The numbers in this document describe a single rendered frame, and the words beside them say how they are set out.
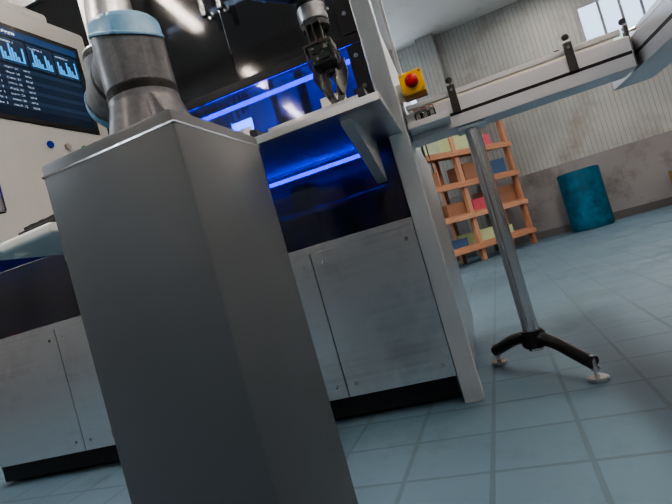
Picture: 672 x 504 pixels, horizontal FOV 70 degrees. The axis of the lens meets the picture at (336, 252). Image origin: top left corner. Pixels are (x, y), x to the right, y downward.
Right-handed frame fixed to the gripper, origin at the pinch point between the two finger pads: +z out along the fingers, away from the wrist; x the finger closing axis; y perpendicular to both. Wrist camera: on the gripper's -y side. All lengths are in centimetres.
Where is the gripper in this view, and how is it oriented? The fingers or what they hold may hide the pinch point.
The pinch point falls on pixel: (339, 103)
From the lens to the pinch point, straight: 128.0
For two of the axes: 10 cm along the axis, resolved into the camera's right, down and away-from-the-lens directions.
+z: 2.7, 9.6, -0.2
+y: -2.6, 0.5, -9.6
